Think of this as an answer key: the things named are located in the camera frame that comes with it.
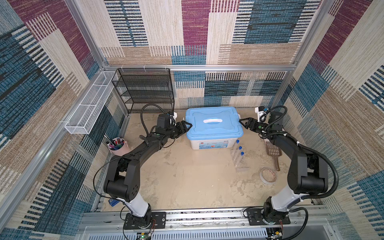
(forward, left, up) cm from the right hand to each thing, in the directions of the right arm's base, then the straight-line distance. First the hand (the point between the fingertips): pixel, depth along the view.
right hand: (242, 122), depth 90 cm
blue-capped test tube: (-11, +5, -9) cm, 15 cm away
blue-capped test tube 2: (-16, +4, -7) cm, 18 cm away
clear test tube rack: (-18, -2, -18) cm, 25 cm away
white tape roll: (-25, -14, -19) cm, 34 cm away
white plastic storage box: (-7, +18, -11) cm, 23 cm away
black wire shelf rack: (+33, +66, +3) cm, 74 cm away
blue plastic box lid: (0, +17, 0) cm, 17 cm away
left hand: (-2, +31, +2) cm, 31 cm away
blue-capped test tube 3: (-19, +4, -9) cm, 22 cm away
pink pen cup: (-9, +73, -7) cm, 74 cm away
